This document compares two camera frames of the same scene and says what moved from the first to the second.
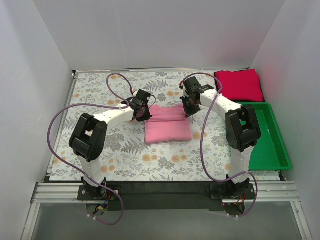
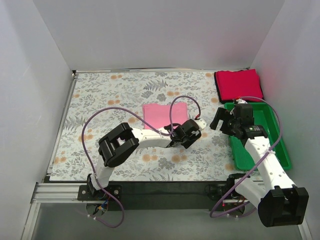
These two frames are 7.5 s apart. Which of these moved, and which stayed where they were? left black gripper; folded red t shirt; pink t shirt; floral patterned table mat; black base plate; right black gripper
Moved: left black gripper; right black gripper
Stayed: folded red t shirt; pink t shirt; floral patterned table mat; black base plate
